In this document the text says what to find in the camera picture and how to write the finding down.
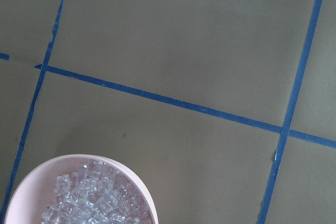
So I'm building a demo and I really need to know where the pile of clear ice cubes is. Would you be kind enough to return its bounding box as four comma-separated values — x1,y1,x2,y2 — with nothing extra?
41,159,153,223

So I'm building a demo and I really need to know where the pink bowl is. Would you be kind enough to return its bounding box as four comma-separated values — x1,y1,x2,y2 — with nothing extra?
4,154,159,223

